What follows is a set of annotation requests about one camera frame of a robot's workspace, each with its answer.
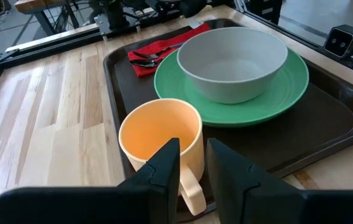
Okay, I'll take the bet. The red cloth napkin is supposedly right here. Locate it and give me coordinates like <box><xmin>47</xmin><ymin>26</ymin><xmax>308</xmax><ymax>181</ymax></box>
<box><xmin>127</xmin><ymin>20</ymin><xmax>212</xmax><ymax>78</ymax></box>

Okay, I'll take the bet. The green plastic plate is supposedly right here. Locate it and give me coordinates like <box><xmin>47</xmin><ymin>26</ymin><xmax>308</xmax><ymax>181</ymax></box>
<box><xmin>154</xmin><ymin>46</ymin><xmax>310</xmax><ymax>128</ymax></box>

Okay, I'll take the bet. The orange plastic mug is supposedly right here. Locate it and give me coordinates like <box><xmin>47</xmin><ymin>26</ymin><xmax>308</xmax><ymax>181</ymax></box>
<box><xmin>118</xmin><ymin>98</ymin><xmax>208</xmax><ymax>217</ymax></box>

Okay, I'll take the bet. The teal-handled metal spoon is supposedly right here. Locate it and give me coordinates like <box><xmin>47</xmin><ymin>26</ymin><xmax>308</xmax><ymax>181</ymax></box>
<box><xmin>129</xmin><ymin>58</ymin><xmax>165</xmax><ymax>68</ymax></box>

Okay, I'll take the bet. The wooden workbench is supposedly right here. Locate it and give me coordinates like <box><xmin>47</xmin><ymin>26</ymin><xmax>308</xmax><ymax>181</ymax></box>
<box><xmin>14</xmin><ymin>0</ymin><xmax>81</xmax><ymax>37</ymax></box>

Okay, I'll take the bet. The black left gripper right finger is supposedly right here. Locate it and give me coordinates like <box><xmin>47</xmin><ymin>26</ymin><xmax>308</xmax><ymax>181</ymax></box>
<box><xmin>206</xmin><ymin>138</ymin><xmax>353</xmax><ymax>224</ymax></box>

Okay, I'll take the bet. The grey plastic bowl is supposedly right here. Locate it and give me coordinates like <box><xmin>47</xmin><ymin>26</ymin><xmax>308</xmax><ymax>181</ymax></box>
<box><xmin>176</xmin><ymin>26</ymin><xmax>289</xmax><ymax>105</ymax></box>

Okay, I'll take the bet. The dark brown serving tray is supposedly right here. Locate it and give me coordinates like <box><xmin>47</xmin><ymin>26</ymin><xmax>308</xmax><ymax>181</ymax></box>
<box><xmin>103</xmin><ymin>17</ymin><xmax>353</xmax><ymax>223</ymax></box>

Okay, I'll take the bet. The teal-handled metal fork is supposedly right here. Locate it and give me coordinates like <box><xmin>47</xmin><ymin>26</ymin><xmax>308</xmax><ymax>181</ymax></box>
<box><xmin>131</xmin><ymin>42</ymin><xmax>185</xmax><ymax>61</ymax></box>

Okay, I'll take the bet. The black aluminium table frame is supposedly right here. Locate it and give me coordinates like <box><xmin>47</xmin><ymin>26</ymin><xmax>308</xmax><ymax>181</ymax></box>
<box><xmin>0</xmin><ymin>0</ymin><xmax>353</xmax><ymax>110</ymax></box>

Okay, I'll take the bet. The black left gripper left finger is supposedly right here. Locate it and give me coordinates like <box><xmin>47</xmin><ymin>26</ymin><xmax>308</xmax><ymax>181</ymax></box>
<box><xmin>0</xmin><ymin>138</ymin><xmax>181</xmax><ymax>224</ymax></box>

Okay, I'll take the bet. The black table-level camera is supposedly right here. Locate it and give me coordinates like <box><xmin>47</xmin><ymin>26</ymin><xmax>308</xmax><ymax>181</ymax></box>
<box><xmin>323</xmin><ymin>24</ymin><xmax>353</xmax><ymax>60</ymax></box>

